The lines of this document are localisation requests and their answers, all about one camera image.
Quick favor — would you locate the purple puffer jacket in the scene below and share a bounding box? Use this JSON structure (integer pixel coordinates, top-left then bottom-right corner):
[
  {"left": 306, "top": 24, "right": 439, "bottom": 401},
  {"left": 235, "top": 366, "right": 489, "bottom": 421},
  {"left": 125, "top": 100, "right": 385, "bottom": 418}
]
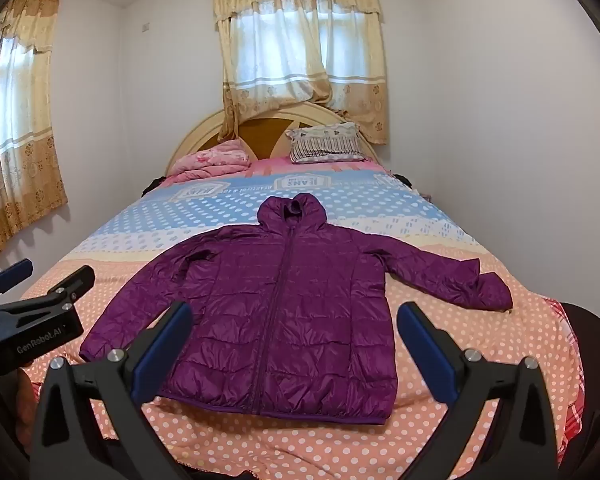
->
[{"left": 79, "top": 194, "right": 513, "bottom": 426}]

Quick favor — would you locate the polka-dot bedspread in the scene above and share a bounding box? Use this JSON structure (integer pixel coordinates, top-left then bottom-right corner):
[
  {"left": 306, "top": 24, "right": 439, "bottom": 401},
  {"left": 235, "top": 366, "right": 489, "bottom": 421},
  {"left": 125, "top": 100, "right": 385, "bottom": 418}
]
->
[{"left": 20, "top": 155, "right": 581, "bottom": 478}]

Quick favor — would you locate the cream wooden headboard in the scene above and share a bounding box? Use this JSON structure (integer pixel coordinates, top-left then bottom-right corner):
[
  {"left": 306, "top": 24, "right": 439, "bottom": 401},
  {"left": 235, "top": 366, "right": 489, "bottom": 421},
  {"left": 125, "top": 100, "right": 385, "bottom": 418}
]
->
[{"left": 165, "top": 102, "right": 381, "bottom": 176}]

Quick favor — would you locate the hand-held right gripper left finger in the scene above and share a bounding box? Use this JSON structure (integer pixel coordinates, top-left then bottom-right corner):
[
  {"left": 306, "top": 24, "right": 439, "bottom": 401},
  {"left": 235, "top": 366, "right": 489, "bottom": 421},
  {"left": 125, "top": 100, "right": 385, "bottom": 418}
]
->
[{"left": 29, "top": 301, "right": 196, "bottom": 480}]

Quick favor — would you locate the red plaid sheet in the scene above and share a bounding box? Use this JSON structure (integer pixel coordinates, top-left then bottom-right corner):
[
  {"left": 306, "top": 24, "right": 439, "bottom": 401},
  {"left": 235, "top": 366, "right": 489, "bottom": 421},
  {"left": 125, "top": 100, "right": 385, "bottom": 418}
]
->
[{"left": 544, "top": 297, "right": 590, "bottom": 463}]

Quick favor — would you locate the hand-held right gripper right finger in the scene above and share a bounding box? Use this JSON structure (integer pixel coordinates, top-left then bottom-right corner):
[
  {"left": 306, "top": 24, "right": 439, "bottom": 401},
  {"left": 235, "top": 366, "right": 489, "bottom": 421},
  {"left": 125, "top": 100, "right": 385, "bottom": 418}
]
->
[{"left": 397, "top": 302, "right": 573, "bottom": 480}]

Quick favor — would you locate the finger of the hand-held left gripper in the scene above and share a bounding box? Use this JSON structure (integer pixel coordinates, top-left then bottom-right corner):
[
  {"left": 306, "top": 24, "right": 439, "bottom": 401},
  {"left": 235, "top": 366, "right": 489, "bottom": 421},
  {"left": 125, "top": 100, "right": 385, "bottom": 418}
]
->
[
  {"left": 0, "top": 258, "right": 34, "bottom": 306},
  {"left": 0, "top": 266, "right": 97, "bottom": 313}
]

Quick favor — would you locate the pink folded quilt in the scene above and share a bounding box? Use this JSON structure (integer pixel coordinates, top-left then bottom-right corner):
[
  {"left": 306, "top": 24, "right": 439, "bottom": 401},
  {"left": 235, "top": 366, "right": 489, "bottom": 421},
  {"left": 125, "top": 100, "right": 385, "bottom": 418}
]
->
[{"left": 166, "top": 141, "right": 258, "bottom": 183}]

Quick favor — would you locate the striped grey pillow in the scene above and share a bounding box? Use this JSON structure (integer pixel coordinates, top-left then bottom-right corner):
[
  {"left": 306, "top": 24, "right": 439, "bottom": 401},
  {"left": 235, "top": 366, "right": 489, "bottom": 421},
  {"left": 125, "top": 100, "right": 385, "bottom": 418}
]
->
[{"left": 285, "top": 121, "right": 368, "bottom": 164}]

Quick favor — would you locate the beige floral curtain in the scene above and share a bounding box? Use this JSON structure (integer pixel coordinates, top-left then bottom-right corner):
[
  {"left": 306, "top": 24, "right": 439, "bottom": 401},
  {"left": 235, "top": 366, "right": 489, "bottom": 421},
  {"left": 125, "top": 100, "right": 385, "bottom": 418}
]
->
[
  {"left": 0, "top": 0, "right": 71, "bottom": 266},
  {"left": 212, "top": 0, "right": 388, "bottom": 146}
]

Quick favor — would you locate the person's left hand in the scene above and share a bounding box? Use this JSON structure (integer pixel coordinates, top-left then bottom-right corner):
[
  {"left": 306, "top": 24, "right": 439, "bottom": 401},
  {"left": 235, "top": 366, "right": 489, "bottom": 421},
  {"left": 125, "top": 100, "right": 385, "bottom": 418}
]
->
[{"left": 7, "top": 370, "right": 42, "bottom": 413}]

